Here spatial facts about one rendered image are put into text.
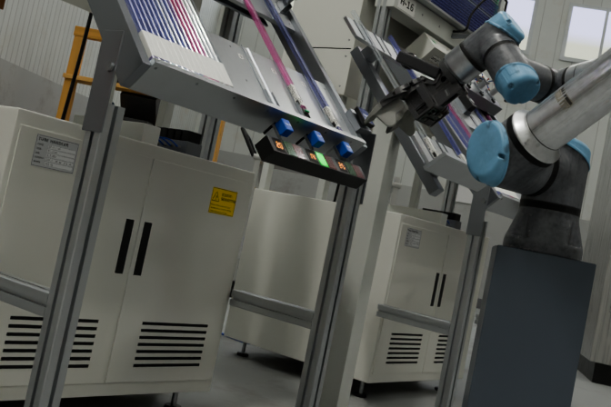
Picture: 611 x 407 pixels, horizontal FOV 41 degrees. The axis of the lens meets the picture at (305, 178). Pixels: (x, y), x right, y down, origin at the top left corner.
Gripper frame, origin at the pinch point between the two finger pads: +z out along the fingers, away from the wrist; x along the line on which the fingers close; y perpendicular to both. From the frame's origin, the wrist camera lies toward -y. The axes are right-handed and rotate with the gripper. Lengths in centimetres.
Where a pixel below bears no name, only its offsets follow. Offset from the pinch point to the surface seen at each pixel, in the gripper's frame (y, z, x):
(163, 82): -2, 11, -53
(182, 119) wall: -507, 423, 559
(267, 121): -2.3, 11.3, -24.2
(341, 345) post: 25, 51, 34
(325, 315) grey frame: 25.3, 37.7, 10.0
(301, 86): -17.2, 9.9, -4.8
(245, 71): -13.9, 9.9, -26.4
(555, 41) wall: -397, 37, 803
